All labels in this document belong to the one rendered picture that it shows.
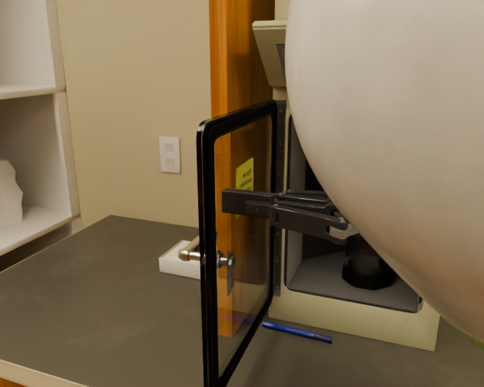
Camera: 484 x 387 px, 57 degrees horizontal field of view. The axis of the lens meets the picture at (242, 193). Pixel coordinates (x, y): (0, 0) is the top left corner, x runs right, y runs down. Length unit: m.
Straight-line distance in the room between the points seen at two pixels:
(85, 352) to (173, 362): 0.17
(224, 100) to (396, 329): 0.53
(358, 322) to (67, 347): 0.55
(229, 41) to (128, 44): 0.74
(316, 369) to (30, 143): 1.29
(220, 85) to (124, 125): 0.78
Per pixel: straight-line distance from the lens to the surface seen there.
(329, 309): 0.92
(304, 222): 0.51
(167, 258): 1.13
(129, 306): 1.03
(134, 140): 1.49
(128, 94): 1.47
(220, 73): 0.75
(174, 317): 0.97
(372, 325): 0.92
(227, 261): 0.59
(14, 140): 1.81
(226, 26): 0.74
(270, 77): 0.77
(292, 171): 0.84
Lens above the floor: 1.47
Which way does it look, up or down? 18 degrees down
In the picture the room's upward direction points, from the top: straight up
